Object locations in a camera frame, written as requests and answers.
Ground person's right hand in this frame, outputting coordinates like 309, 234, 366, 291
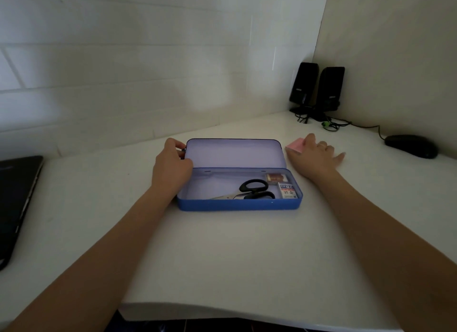
286, 133, 346, 181

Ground person's left hand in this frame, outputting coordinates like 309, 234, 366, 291
151, 138, 194, 197

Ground blue tin pencil case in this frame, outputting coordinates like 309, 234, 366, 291
177, 138, 303, 212

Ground person's left forearm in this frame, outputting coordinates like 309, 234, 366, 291
0, 186, 179, 332

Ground person's right forearm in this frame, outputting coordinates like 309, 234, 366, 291
306, 171, 457, 332

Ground small pencil lead box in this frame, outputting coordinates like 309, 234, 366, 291
278, 182, 299, 200

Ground black desktop speaker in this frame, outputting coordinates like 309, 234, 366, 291
289, 62, 320, 115
311, 67, 346, 122

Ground black computer mouse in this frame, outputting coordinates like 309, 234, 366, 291
384, 134, 439, 160

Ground black laptop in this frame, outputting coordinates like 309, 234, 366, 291
0, 156, 44, 271

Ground black speaker cable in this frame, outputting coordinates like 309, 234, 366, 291
295, 111, 353, 132

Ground black mouse cable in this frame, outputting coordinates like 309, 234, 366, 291
337, 118, 388, 141

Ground black handled scissors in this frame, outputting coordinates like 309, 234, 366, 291
211, 179, 276, 201

